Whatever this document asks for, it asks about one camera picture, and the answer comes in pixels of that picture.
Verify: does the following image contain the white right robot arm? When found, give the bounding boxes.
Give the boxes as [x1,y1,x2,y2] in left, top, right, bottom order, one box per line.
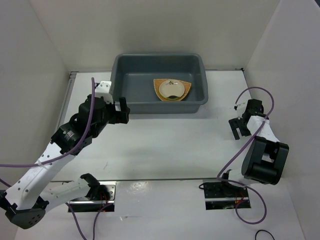
[219,99,289,197]

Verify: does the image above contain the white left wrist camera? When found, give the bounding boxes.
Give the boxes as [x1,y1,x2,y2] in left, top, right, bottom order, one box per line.
[95,80,113,104]

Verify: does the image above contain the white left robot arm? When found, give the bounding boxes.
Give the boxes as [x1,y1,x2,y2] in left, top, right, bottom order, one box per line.
[0,95,130,229]

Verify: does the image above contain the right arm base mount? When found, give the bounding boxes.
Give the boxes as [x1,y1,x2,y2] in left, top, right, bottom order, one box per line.
[198,181,251,211]

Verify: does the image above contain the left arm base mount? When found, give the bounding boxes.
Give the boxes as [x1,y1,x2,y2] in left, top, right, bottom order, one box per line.
[68,181,117,213]

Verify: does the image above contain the black cable loop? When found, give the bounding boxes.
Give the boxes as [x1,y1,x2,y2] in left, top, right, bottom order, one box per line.
[254,229,276,240]

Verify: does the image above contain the cream gold round plate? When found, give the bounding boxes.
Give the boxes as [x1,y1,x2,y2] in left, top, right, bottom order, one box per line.
[158,79,185,101]

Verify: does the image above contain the grey plastic bin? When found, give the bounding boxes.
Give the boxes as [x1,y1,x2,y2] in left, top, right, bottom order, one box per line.
[110,53,209,114]

